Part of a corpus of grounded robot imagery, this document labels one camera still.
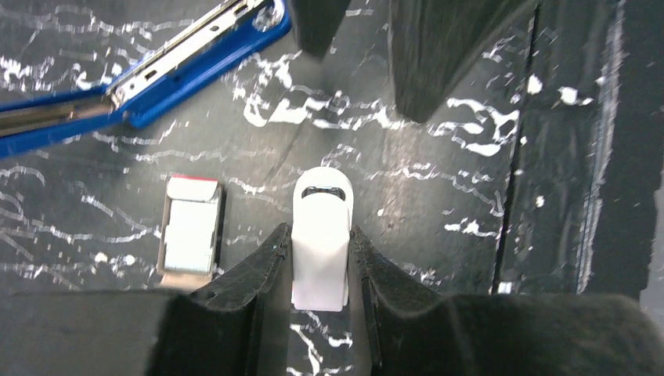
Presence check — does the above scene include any silver staple strip tray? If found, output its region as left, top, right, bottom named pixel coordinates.
left=157, top=175, right=224, bottom=291

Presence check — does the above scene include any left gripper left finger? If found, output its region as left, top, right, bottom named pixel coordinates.
left=1, top=223, right=292, bottom=375

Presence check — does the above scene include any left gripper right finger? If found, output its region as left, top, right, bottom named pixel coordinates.
left=350, top=227, right=663, bottom=375

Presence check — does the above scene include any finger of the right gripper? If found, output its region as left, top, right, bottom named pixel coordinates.
left=388, top=0, right=536, bottom=123
left=287, top=0, right=351, bottom=59

